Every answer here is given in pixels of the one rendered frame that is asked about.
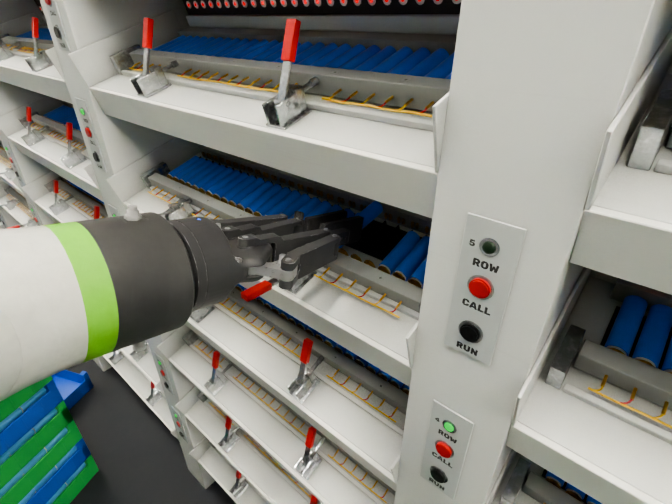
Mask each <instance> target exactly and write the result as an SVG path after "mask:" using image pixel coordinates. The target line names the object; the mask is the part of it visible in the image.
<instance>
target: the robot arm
mask: <svg viewBox="0 0 672 504"><path fill-rule="evenodd" d="M303 218H304V213H303V212H300V211H295V213H294V218H291V219H288V216H287V215H285V214H276V215H265V216H255V217H244V218H234V219H208V218H206V217H201V216H197V217H190V218H183V219H176V220H169V221H167V220H166V219H165V218H164V217H162V216H161V215H159V214H157V213H154V212H146V213H139V210H138V209H137V205H128V209H127V210H126V214H124V215H122V216H114V217H106V218H98V219H90V220H82V221H74V222H66V223H58V224H50V225H42V226H33V227H22V228H7V229H0V401H2V400H4V399H6V398H8V397H9V396H11V395H13V394H15V393H17V392H19V391H21V390H23V389H24V388H26V387H28V386H30V385H32V384H34V383H37V382H39V381H41V380H43V379H45V378H47V377H49V376H52V375H54V374H56V373H59V372H61V371H63V370H66V369H68V368H71V367H73V366H76V365H78V364H81V363H84V362H87V361H89V360H92V359H95V358H98V357H100V356H103V355H106V354H108V353H111V352H114V351H117V350H120V349H122V348H125V347H128V346H131V345H132V349H133V351H136V352H140V351H143V350H145V349H146V343H145V342H146V340H148V339H150V338H153V337H156V336H159V335H161V334H163V333H166V332H169V331H172V330H174V329H177V328H180V327H182V326H183V325H184V324H185V323H186V322H187V321H188V319H189V317H190V315H191V312H193V311H195V310H198V309H201V308H204V307H207V306H210V305H213V304H216V303H219V302H221V301H223V300H224V299H225V298H226V297H227V296H228V295H229V294H230V292H231V291H232V290H233V289H234V287H235V286H236V285H237V284H239V283H244V282H255V281H258V280H260V279H262V278H263V277H264V276H266V277H270V278H275V279H277V280H278V281H279V287H280V288H281V289H285V290H288V289H291V288H292V287H293V286H294V285H295V283H296V282H297V280H298V279H300V278H302V277H304V276H306V275H308V274H310V273H312V272H314V271H316V270H317V269H319V268H321V267H323V266H325V265H327V264H329V263H331V262H333V261H335V260H337V257H338V250H339V246H342V245H345V244H349V243H352V242H356V241H359V240H360V238H361V232H362V226H363V220H364V217H362V216H354V217H349V218H347V211H344V210H339V211H334V212H329V213H324V214H320V215H315V216H310V217H305V220H303Z"/></svg>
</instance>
